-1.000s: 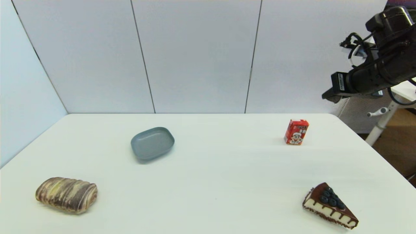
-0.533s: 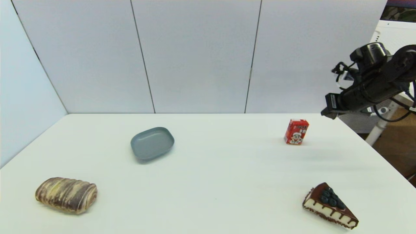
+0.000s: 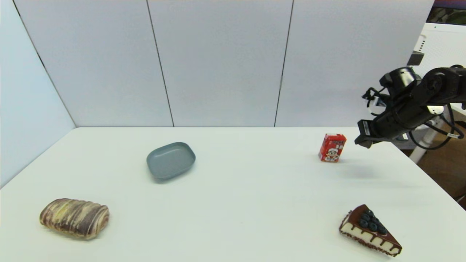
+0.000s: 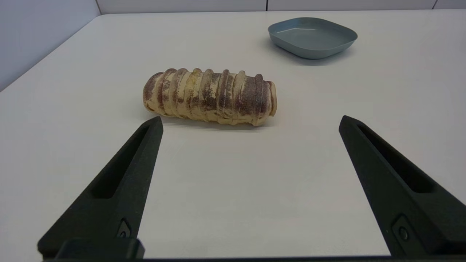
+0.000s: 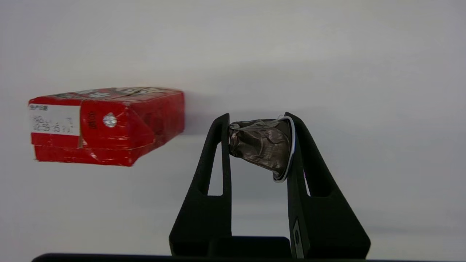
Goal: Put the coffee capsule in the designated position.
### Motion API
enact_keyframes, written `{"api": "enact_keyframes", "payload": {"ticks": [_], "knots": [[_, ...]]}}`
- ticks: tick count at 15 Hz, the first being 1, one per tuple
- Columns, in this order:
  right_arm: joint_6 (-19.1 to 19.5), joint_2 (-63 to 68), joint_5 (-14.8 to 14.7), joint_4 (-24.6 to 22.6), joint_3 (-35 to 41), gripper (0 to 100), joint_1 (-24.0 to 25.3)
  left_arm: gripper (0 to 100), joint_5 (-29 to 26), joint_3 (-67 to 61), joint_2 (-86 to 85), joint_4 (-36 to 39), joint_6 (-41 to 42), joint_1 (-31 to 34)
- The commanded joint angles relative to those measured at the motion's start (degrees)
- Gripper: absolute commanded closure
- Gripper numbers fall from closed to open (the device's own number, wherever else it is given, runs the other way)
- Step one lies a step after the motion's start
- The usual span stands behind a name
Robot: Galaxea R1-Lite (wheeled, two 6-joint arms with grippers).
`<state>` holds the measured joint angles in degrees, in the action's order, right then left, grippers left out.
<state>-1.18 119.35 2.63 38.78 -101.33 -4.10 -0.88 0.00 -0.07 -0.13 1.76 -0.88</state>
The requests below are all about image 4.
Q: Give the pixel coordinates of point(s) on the marbled brown bread loaf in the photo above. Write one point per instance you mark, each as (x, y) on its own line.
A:
(211, 96)

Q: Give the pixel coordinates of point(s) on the blue-grey rounded plate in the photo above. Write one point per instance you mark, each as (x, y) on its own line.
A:
(313, 38)

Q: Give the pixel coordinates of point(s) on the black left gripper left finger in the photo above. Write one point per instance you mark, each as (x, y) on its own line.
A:
(120, 189)

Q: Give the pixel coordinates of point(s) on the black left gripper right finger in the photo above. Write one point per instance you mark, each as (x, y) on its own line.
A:
(400, 189)

